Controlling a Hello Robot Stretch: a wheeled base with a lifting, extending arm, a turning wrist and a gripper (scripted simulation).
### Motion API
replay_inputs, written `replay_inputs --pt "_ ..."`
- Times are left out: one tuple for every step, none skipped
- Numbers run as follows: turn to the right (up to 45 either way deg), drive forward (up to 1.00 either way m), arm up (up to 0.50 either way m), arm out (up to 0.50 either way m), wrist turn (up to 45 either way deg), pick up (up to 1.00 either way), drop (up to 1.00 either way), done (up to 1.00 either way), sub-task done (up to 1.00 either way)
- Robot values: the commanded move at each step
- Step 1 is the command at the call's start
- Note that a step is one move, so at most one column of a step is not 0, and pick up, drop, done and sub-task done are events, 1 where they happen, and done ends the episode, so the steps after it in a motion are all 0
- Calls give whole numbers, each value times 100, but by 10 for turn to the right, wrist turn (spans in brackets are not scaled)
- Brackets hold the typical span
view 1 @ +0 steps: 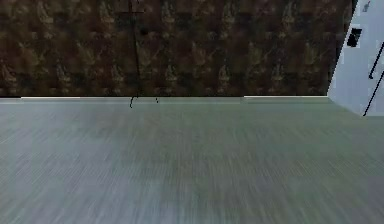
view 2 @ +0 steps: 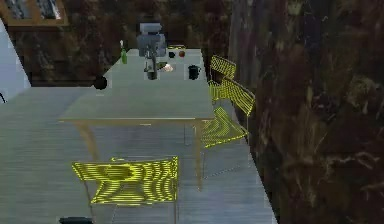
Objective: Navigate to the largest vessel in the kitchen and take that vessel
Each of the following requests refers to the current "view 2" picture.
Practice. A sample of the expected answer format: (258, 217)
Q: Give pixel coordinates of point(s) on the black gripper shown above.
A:
(76, 220)

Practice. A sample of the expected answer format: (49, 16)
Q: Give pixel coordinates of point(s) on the pale wooden dining table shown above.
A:
(140, 100)

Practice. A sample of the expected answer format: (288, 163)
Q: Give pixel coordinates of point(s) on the black round pan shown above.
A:
(100, 82)

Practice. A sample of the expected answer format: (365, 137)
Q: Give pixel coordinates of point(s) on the green spray bottle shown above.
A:
(124, 55)

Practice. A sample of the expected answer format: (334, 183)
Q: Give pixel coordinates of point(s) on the black mug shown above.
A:
(193, 72)

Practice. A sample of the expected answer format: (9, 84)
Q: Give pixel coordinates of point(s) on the small black cup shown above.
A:
(171, 54)

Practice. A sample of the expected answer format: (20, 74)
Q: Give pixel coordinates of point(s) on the grey coffee machine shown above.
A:
(151, 41)

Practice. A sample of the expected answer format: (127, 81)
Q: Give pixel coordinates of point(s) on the red apple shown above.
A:
(181, 53)

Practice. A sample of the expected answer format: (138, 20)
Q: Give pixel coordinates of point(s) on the yellow flat dish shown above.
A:
(176, 47)

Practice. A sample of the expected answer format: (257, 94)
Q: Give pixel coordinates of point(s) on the framed wall picture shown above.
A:
(33, 11)

